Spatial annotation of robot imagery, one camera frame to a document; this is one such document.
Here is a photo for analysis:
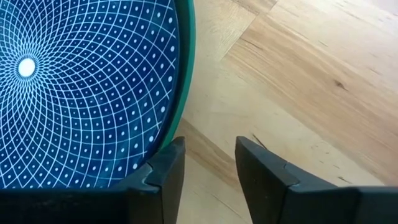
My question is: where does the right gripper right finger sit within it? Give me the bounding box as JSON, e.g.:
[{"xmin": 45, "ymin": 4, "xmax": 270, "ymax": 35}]
[{"xmin": 234, "ymin": 136, "xmax": 398, "ymax": 224}]

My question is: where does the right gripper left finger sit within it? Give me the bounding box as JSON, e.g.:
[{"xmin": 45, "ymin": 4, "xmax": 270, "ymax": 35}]
[{"xmin": 0, "ymin": 136, "xmax": 187, "ymax": 224}]

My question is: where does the blue net-patterned plate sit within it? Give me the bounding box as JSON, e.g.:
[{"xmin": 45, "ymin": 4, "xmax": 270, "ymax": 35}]
[{"xmin": 0, "ymin": 0, "xmax": 181, "ymax": 190}]

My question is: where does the green plate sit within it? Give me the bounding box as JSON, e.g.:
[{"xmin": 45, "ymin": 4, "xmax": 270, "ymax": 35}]
[{"xmin": 114, "ymin": 0, "xmax": 197, "ymax": 187}]

